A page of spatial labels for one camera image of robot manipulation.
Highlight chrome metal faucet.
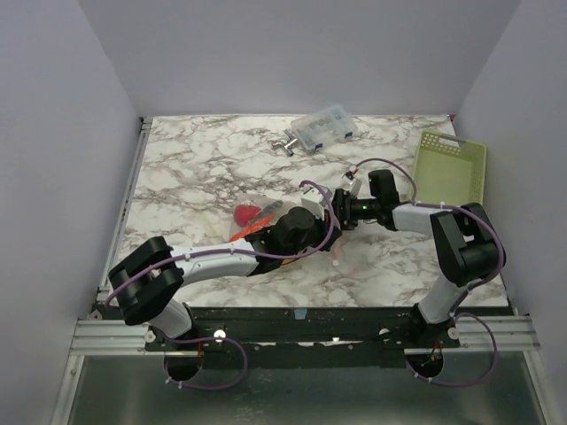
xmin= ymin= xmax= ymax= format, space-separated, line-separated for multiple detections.
xmin=270 ymin=129 xmax=299 ymax=157

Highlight clear plastic screw box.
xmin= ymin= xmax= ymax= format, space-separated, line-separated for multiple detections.
xmin=291 ymin=104 xmax=358 ymax=151

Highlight aluminium frame rail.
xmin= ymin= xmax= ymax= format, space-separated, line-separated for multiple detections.
xmin=69 ymin=117 xmax=152 ymax=356

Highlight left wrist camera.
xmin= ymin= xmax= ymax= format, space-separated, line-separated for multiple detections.
xmin=300 ymin=184 xmax=330 ymax=220

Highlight clear zip top bag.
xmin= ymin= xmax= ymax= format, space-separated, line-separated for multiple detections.
xmin=228 ymin=192 xmax=345 ymax=267

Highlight blue tape piece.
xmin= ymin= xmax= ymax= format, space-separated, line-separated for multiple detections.
xmin=293 ymin=308 xmax=307 ymax=321

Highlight green plastic basket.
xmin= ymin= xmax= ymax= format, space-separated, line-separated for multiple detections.
xmin=413 ymin=131 xmax=487 ymax=205

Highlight orange fake carrot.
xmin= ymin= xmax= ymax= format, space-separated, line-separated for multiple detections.
xmin=229 ymin=214 xmax=275 ymax=242

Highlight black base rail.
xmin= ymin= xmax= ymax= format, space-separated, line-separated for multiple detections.
xmin=90 ymin=303 xmax=519 ymax=371

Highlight red fake tomato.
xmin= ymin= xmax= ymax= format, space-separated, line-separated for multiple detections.
xmin=233 ymin=204 xmax=262 ymax=228

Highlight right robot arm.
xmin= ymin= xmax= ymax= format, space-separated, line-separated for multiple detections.
xmin=332 ymin=170 xmax=506 ymax=347

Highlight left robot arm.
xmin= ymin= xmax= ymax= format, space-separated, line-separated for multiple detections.
xmin=105 ymin=206 xmax=333 ymax=350

